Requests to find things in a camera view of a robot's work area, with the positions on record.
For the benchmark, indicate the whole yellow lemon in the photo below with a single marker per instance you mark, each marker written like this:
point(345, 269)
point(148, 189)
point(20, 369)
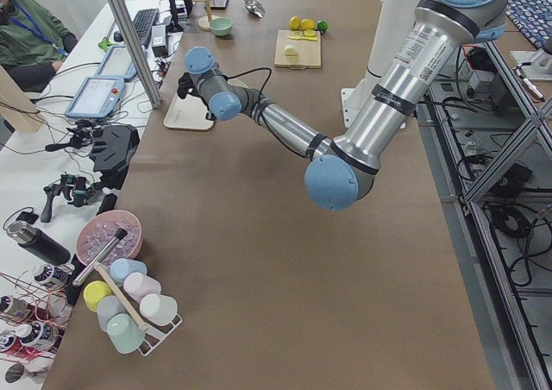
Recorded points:
point(307, 24)
point(295, 23)

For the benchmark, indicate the person in green jacket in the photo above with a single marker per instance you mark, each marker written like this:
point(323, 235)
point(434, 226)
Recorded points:
point(34, 43)

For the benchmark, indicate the bamboo cutting board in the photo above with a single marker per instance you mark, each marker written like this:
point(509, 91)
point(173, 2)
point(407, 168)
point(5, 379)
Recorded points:
point(309, 52)

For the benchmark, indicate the pink pastel cup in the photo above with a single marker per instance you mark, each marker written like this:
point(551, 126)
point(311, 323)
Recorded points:
point(138, 286)

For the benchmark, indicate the green lime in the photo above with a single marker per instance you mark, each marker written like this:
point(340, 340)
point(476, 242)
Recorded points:
point(322, 26)

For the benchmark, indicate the yellow plastic knife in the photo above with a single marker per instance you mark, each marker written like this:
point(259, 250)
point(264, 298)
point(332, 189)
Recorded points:
point(302, 38)

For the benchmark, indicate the wooden cup stand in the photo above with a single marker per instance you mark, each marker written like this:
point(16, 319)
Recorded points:
point(204, 22)

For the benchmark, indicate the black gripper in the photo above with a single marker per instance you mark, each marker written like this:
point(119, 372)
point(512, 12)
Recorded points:
point(185, 86)

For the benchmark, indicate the mint green bowl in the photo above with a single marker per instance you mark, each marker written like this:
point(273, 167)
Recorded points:
point(221, 26)

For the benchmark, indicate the yellow pastel cup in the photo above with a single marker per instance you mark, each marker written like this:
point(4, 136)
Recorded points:
point(94, 292)

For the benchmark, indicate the metal ice scoop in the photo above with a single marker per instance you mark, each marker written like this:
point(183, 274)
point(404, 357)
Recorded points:
point(255, 8)

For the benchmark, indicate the blue teach pendant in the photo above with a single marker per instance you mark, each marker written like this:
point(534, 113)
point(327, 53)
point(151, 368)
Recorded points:
point(117, 62)
point(96, 98)

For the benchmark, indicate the white cup rack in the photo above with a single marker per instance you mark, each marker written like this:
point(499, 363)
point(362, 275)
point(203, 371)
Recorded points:
point(155, 335)

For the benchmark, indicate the blue pastel cup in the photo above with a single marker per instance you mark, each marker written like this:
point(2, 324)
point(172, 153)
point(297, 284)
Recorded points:
point(121, 268)

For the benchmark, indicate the grey pastel cup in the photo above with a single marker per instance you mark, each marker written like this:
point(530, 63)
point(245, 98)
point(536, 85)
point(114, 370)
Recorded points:
point(107, 308)

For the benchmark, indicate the black keyboard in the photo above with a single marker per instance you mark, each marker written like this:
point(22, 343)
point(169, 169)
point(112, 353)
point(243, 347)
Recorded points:
point(143, 22)

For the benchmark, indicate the metal muddler with black tip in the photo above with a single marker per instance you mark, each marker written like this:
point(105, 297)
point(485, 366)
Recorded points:
point(102, 253)

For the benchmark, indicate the aluminium frame post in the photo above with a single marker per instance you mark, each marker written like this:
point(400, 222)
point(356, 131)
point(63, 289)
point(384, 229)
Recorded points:
point(126, 27)

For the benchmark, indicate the cream rabbit tray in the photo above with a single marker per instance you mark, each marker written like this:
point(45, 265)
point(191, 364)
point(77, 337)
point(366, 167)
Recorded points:
point(189, 112)

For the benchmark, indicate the mint pastel cup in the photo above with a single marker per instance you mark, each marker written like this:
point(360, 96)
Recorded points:
point(124, 333)

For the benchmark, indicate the pink bowl with ice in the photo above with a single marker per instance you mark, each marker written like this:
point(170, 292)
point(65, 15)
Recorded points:
point(102, 228)

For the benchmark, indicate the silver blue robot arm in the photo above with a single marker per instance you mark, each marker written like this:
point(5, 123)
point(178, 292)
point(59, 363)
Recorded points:
point(342, 169)

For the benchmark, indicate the white pastel cup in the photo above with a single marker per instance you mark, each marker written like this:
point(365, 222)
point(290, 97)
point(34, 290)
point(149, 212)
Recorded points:
point(159, 309)

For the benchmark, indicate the black thermos bottle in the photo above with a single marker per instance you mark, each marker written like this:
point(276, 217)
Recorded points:
point(38, 243)

